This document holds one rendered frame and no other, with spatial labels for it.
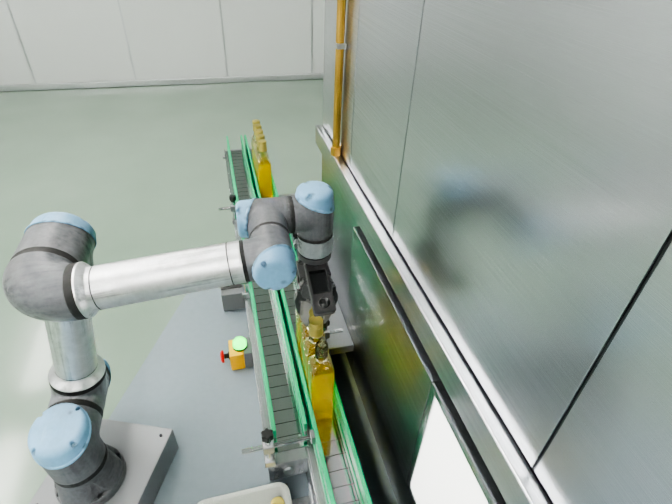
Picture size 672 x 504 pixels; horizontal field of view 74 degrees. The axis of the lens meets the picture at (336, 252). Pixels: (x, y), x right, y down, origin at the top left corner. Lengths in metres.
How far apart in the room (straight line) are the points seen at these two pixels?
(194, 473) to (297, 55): 6.04
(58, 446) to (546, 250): 0.98
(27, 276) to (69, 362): 0.33
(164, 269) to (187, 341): 0.88
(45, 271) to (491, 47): 0.72
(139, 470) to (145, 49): 5.91
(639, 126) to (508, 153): 0.17
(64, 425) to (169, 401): 0.42
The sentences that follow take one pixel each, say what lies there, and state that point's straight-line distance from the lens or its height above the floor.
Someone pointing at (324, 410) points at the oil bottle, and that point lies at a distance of 1.22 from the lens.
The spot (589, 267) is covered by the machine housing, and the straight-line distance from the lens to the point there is 0.48.
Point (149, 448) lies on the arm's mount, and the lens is 1.33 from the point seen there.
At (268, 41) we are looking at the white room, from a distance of 6.73.
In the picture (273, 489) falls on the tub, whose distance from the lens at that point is 1.22.
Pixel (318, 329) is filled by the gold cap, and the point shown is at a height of 1.15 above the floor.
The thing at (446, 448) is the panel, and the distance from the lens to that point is 0.82.
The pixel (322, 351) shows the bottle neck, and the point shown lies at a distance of 1.05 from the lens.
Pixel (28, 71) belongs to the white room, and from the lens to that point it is 7.09.
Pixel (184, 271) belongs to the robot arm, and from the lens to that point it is 0.78.
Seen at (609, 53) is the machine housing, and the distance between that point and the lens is 0.47.
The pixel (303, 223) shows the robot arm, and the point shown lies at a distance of 0.88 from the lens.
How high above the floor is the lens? 1.94
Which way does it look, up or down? 37 degrees down
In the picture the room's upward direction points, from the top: 3 degrees clockwise
